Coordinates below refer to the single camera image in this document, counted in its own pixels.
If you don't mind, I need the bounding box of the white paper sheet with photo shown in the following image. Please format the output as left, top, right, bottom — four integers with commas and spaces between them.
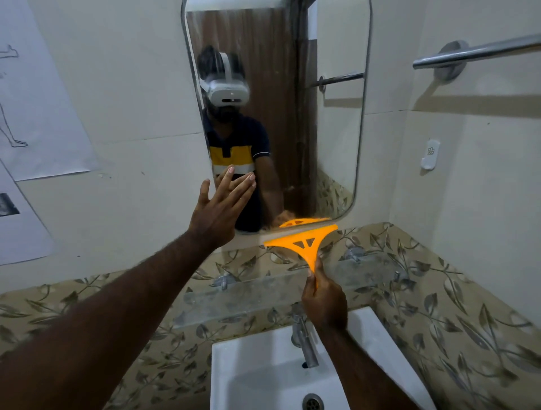
0, 162, 57, 266

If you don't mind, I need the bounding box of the glass shelf with metal brackets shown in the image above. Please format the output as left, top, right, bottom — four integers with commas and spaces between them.
173, 249, 417, 328

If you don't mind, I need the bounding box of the white ceramic sink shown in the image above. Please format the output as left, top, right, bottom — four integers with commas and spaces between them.
210, 306, 437, 410

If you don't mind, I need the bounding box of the person's right forearm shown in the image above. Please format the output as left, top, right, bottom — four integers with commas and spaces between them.
315, 324, 420, 410

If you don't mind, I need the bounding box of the person's left forearm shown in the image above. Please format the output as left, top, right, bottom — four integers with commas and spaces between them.
0, 230, 217, 410

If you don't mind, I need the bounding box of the white paper poster with drawing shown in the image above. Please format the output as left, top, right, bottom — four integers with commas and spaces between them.
0, 0, 100, 182

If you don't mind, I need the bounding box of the white wall hook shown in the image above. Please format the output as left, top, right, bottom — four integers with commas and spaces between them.
420, 139, 441, 171

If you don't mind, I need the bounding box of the person's right hand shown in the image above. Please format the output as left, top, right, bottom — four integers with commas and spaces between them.
301, 257, 348, 331

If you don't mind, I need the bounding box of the orange plastic squeegee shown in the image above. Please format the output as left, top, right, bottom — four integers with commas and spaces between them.
264, 224, 339, 274

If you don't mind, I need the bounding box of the chrome faucet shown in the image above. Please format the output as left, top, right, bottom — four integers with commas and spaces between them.
290, 302, 320, 369

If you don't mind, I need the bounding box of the wall mirror with metal frame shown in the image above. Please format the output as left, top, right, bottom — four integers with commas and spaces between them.
181, 0, 373, 234

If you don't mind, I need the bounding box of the person's left hand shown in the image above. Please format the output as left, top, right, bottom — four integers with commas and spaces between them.
187, 165, 257, 248

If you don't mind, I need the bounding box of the chrome towel bar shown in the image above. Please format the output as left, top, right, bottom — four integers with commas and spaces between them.
413, 33, 541, 83

